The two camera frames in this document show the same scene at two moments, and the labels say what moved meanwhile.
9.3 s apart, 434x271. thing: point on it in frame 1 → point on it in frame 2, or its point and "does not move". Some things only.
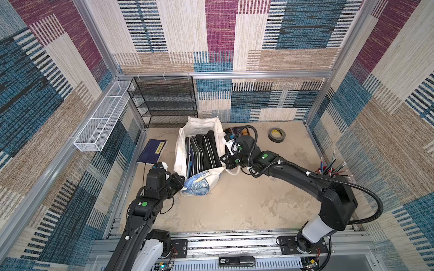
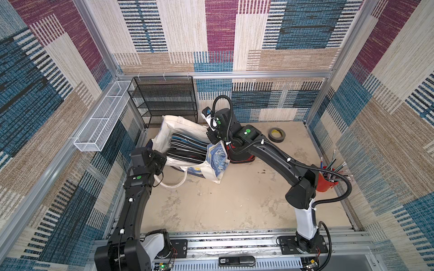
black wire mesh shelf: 164,101 does not move
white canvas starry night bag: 203,183 → 217,161
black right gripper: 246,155 → 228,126
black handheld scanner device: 237,261 does not move
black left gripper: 178,184 → 161,157
